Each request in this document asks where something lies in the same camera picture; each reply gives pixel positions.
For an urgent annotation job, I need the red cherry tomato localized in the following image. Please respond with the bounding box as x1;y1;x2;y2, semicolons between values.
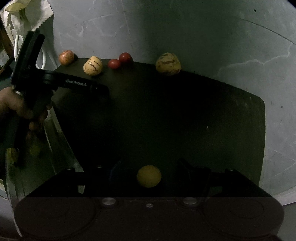
107;59;121;69
118;52;133;63

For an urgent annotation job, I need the cream plastic bag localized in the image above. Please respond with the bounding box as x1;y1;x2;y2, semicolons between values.
4;0;31;13

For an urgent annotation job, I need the white hose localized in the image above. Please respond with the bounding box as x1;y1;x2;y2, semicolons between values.
14;37;47;70

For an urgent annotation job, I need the red apple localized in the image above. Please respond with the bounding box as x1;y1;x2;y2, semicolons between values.
59;50;75;65

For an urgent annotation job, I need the striped pepino melon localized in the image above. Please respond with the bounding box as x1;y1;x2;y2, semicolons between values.
156;53;182;74
83;56;103;76

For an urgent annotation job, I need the person left hand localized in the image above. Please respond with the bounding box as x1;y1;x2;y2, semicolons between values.
0;86;47;140

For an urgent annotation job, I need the small brown longan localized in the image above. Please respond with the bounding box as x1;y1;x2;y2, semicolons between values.
137;165;162;188

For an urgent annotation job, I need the grey hanging cloth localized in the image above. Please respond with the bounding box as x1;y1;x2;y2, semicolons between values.
1;0;54;38

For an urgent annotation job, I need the black table mat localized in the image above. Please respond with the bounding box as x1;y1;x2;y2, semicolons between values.
54;59;265;184

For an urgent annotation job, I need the metal tray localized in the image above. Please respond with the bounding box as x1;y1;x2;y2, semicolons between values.
3;106;84;203

